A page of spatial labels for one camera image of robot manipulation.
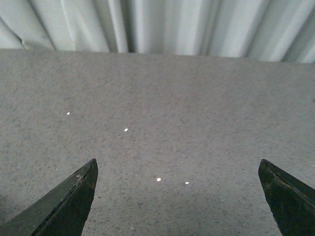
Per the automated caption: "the grey pleated curtain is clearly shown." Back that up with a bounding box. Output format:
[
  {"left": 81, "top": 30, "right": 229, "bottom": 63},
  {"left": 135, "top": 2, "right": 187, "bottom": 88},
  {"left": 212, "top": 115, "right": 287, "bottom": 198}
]
[{"left": 0, "top": 0, "right": 315, "bottom": 63}]

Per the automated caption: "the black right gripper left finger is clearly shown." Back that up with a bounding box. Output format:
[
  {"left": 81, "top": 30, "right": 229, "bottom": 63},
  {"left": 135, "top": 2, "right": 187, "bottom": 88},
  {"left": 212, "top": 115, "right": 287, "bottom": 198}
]
[{"left": 0, "top": 159, "right": 98, "bottom": 236}]

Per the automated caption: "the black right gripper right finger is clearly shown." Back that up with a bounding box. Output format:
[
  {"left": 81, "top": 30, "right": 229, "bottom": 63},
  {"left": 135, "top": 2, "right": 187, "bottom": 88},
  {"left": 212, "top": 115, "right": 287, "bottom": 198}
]
[{"left": 258, "top": 159, "right": 315, "bottom": 236}]

